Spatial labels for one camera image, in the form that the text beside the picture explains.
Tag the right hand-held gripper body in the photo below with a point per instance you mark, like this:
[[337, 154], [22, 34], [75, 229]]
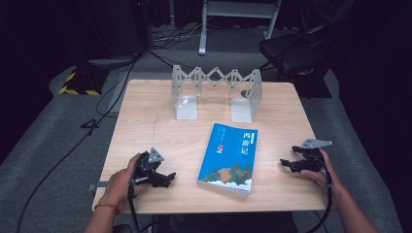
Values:
[[312, 161]]

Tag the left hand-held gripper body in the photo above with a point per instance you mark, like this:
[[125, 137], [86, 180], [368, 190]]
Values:
[[145, 168]]

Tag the blue book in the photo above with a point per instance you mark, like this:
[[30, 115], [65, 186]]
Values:
[[228, 161]]

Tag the white expandable bookend rack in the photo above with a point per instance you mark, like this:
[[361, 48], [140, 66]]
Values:
[[186, 108]]

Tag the person's right hand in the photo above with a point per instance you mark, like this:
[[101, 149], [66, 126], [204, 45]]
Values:
[[324, 178]]

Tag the person's left hand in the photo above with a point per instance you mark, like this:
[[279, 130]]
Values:
[[120, 184]]

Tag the grey tape strip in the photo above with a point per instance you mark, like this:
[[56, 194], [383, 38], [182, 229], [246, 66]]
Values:
[[97, 185]]

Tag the black chair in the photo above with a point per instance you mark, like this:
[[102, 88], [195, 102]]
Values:
[[291, 53]]

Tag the yellow and black striped base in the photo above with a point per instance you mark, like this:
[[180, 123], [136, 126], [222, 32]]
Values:
[[82, 84]]

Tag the white metal stand frame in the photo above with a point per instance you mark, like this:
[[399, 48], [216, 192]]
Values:
[[203, 35]]

